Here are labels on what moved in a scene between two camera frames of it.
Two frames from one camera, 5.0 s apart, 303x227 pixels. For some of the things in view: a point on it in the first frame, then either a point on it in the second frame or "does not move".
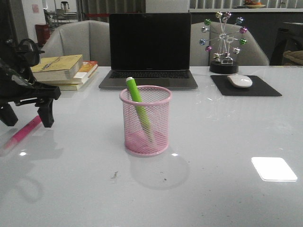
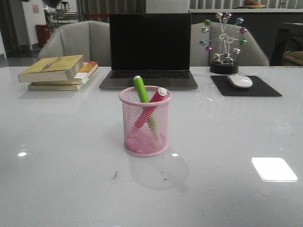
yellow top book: (60, 67) does not move
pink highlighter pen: (37, 120) → (147, 111)
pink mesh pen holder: (146, 110) does not move
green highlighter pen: (140, 107) → (144, 93)
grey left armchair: (92, 39) does not move
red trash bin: (43, 31) does not move
